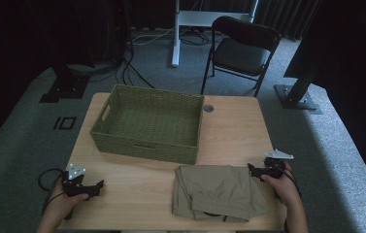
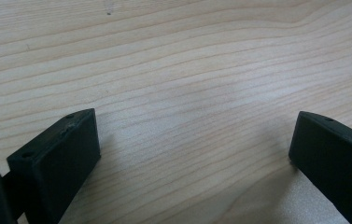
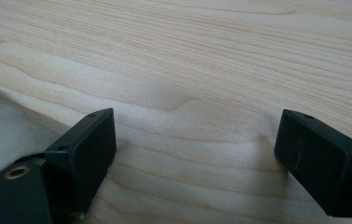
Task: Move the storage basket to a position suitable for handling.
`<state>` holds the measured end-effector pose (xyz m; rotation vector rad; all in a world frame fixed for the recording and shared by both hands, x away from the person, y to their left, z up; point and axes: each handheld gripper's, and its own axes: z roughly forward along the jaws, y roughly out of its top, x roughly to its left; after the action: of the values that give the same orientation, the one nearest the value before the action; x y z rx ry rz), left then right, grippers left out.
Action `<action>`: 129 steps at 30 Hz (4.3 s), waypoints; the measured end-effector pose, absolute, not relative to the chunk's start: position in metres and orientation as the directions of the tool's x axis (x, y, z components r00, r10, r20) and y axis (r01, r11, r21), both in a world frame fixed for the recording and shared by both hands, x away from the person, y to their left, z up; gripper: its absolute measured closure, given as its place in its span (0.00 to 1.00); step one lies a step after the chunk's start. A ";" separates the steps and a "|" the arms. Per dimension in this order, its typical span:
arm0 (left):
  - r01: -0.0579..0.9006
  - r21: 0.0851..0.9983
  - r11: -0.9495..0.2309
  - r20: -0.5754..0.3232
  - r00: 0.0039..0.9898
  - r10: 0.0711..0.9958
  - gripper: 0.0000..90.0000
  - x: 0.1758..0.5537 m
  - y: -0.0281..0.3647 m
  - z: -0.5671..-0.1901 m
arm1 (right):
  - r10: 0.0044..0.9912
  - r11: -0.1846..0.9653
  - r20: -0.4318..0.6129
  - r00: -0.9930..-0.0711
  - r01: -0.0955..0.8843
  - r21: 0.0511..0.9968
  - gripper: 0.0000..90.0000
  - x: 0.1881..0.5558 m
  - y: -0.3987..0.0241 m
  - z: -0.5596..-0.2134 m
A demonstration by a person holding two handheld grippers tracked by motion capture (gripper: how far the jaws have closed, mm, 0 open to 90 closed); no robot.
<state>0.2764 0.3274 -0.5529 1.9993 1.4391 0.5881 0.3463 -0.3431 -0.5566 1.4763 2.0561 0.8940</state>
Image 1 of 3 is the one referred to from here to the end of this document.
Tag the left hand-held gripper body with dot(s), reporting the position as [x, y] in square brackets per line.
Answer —
[73, 186]

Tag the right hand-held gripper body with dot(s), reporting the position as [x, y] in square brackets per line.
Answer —
[274, 170]

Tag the khaki pants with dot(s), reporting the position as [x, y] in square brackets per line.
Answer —
[216, 191]

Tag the green woven basket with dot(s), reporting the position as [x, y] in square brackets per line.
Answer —
[151, 124]

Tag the person's right hand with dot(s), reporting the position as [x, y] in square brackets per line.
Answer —
[285, 189]

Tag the person's left hand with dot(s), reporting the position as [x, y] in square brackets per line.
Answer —
[62, 205]

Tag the grey table grommet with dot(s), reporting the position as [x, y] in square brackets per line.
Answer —
[208, 108]

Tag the black folding chair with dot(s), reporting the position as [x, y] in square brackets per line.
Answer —
[240, 55]

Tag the dark curtain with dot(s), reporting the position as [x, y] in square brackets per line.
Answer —
[287, 16]

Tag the black stand with base plate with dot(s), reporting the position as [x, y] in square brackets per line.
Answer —
[297, 98]
[65, 87]

